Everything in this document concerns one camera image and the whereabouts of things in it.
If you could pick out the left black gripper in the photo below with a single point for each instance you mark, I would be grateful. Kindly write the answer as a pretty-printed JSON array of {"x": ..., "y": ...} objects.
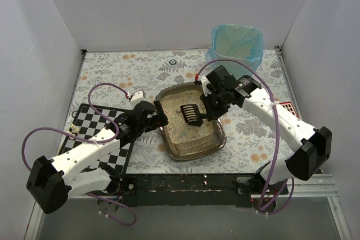
[{"x": 154, "y": 115}]

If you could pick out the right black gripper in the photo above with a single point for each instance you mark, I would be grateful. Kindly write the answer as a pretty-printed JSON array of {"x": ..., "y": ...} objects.
[{"x": 211, "y": 106}]

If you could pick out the black litter scoop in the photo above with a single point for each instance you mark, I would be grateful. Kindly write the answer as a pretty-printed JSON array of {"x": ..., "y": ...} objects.
[{"x": 192, "y": 115}]

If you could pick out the brown plastic litter box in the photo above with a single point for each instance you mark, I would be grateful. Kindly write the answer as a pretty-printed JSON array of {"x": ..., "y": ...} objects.
[{"x": 184, "y": 142}]

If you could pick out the black white chessboard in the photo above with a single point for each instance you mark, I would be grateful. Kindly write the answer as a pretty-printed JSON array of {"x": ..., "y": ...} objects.
[{"x": 90, "y": 123}]

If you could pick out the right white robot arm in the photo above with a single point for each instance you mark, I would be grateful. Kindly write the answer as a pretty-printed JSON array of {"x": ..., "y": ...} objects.
[{"x": 311, "y": 146}]

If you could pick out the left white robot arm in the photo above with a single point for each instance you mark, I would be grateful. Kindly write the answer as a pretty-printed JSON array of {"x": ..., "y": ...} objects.
[{"x": 53, "y": 181}]

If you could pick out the floral table mat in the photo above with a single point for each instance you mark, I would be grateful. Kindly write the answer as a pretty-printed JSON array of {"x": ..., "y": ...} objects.
[{"x": 104, "y": 76}]

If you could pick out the red toy block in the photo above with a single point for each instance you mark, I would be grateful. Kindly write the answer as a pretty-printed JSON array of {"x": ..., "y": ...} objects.
[{"x": 289, "y": 106}]

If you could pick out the blue plastic bin liner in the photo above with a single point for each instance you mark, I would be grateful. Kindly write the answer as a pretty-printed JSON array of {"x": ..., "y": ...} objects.
[{"x": 238, "y": 47}]

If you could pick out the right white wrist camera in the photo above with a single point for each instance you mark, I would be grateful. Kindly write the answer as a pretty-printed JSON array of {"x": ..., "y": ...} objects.
[{"x": 204, "y": 83}]

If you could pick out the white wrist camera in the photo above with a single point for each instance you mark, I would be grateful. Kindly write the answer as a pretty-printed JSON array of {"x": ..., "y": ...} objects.
[
  {"x": 204, "y": 83},
  {"x": 136, "y": 97}
]

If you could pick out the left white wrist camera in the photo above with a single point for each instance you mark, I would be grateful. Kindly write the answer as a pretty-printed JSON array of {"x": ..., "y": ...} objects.
[{"x": 136, "y": 97}]

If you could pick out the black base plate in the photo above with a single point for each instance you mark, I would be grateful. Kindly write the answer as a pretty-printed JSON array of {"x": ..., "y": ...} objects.
[{"x": 138, "y": 190}]

